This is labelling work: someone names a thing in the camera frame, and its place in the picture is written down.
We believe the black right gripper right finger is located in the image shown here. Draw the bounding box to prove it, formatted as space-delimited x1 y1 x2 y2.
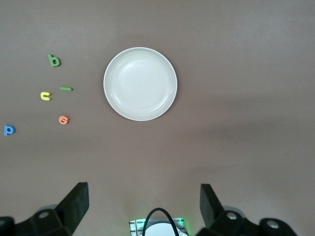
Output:
200 183 301 236

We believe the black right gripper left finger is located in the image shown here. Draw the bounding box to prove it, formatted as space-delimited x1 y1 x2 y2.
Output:
0 182 90 236

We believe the green foam letter b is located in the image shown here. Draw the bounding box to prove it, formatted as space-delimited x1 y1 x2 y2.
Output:
47 54 62 68

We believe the brown table cover sheet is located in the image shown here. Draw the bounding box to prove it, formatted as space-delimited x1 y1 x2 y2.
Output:
0 0 315 236

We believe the beige round plate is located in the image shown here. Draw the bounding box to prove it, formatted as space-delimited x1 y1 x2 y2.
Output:
103 47 178 122

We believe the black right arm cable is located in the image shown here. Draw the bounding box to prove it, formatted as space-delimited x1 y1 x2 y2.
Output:
143 207 178 236

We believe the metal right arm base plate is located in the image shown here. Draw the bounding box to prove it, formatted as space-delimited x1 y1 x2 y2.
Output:
129 217 188 236

